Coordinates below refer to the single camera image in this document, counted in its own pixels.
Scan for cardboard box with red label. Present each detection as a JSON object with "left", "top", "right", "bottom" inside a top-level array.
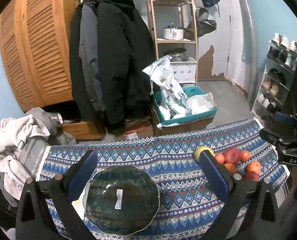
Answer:
[{"left": 125, "top": 119, "right": 154, "bottom": 140}]

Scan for green glass bowl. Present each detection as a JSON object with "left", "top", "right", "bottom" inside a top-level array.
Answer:
[{"left": 85, "top": 164, "right": 160, "bottom": 235}]

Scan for steel pot with black lid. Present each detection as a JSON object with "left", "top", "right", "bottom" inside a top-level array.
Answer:
[{"left": 168, "top": 48, "right": 187, "bottom": 62}]

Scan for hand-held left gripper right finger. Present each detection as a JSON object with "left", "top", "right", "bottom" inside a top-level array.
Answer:
[{"left": 189, "top": 149, "right": 280, "bottom": 240}]

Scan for grey printed tote bag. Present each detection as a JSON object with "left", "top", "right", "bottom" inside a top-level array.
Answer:
[{"left": 15, "top": 136, "right": 51, "bottom": 182}]

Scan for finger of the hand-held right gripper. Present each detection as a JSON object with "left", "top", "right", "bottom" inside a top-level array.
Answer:
[
  {"left": 260, "top": 129, "right": 297, "bottom": 145},
  {"left": 274, "top": 112, "right": 297, "bottom": 126}
]

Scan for white patterned box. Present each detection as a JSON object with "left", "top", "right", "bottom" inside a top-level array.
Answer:
[{"left": 172, "top": 57, "right": 198, "bottom": 83}]

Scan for black coat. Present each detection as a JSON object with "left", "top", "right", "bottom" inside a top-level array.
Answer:
[{"left": 70, "top": 0, "right": 155, "bottom": 133}]

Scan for white pot with lid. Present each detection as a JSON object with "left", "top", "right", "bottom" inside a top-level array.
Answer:
[{"left": 164, "top": 24, "right": 185, "bottom": 40}]

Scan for white printed rice bag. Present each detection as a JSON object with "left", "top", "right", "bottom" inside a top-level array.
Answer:
[{"left": 142, "top": 56, "right": 187, "bottom": 120}]

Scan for wooden shelf unit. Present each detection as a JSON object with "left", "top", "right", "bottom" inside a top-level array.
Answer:
[{"left": 148, "top": 0, "right": 199, "bottom": 84}]

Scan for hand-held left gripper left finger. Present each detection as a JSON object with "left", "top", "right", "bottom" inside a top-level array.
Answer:
[{"left": 15, "top": 149, "right": 99, "bottom": 240}]

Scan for large cardboard box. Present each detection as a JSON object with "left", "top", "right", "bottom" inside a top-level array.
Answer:
[{"left": 152, "top": 105, "right": 214, "bottom": 137}]

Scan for grey jacket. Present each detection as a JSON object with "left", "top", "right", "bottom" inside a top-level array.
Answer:
[{"left": 79, "top": 1, "right": 106, "bottom": 110}]

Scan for shoe rack with shoes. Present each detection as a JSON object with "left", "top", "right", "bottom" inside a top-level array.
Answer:
[{"left": 255, "top": 32, "right": 297, "bottom": 120}]

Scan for clear plastic bag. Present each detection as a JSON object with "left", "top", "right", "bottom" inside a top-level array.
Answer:
[{"left": 186, "top": 92, "right": 215, "bottom": 116}]

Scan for red apple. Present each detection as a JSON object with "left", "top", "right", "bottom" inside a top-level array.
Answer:
[
  {"left": 224, "top": 147, "right": 241, "bottom": 165},
  {"left": 243, "top": 171, "right": 260, "bottom": 182}
]

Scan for metal shoe rack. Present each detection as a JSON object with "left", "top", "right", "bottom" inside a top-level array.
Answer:
[{"left": 251, "top": 40, "right": 297, "bottom": 128}]

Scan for grey hoodie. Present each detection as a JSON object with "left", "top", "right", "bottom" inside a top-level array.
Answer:
[{"left": 25, "top": 107, "right": 77, "bottom": 146}]

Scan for yellow pear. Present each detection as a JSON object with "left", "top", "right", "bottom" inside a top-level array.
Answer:
[{"left": 194, "top": 146, "right": 215, "bottom": 161}]

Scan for white door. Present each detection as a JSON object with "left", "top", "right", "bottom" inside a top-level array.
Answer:
[{"left": 226, "top": 0, "right": 256, "bottom": 88}]

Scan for wooden drawer box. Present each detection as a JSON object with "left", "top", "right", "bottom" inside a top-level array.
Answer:
[{"left": 61, "top": 120, "right": 102, "bottom": 141}]

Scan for teal plastic crate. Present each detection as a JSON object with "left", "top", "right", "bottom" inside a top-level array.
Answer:
[{"left": 154, "top": 86, "right": 218, "bottom": 127}]

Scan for blue patterned tablecloth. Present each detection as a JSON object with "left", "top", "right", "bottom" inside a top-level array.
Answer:
[{"left": 37, "top": 119, "right": 290, "bottom": 240}]

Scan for wooden louvered wardrobe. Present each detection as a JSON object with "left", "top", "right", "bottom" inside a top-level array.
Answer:
[{"left": 0, "top": 0, "right": 80, "bottom": 112}]

